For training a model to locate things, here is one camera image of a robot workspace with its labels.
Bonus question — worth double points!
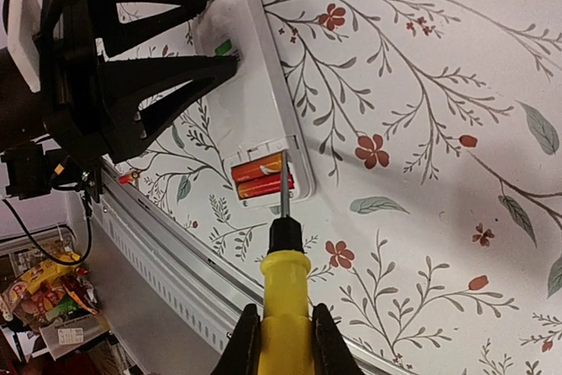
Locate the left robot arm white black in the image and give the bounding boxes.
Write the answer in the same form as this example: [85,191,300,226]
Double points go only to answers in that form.
[1,0,237,168]

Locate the colourful snack packets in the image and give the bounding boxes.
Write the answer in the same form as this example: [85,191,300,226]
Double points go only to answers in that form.
[1,252,98,331]

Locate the red gold battery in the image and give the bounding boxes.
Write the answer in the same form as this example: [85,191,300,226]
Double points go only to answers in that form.
[119,171,140,185]

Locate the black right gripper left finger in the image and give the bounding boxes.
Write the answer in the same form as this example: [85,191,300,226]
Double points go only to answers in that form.
[211,304,261,375]

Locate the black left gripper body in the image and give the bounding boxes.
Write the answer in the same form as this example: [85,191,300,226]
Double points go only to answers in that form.
[39,0,145,163]

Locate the white remote with green logo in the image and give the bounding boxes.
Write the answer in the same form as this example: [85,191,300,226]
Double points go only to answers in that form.
[194,0,315,208]

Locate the yellow handled screwdriver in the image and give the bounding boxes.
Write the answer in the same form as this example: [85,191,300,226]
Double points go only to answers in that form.
[258,151,314,374]

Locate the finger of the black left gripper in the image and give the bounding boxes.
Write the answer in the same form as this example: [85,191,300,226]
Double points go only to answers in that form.
[98,55,238,160]
[87,0,210,57]

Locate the front aluminium rail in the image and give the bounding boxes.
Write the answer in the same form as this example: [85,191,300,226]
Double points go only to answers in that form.
[83,159,422,375]

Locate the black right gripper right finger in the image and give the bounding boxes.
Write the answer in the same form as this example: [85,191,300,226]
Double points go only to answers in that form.
[312,303,364,375]

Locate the floral patterned table mat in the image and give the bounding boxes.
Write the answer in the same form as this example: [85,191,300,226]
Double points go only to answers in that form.
[91,0,562,375]

